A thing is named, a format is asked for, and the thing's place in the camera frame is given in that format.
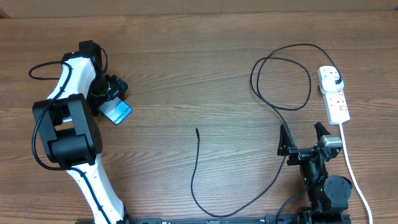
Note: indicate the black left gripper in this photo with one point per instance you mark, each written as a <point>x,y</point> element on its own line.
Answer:
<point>117,86</point>

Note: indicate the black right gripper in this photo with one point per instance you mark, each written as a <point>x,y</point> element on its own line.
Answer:
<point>286,147</point>

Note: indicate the blue Galaxy smartphone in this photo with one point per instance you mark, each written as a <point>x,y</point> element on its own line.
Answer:
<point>116,110</point>

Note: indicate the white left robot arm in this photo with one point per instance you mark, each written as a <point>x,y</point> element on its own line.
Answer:
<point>66,136</point>

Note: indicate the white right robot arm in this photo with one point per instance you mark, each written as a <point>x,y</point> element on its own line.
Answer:
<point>328,194</point>

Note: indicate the white charger adapter plug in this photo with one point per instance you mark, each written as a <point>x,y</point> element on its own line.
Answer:
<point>330,85</point>

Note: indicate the white power strip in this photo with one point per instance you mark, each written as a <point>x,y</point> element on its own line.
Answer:
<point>335,103</point>

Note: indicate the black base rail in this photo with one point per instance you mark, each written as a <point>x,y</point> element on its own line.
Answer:
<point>268,219</point>

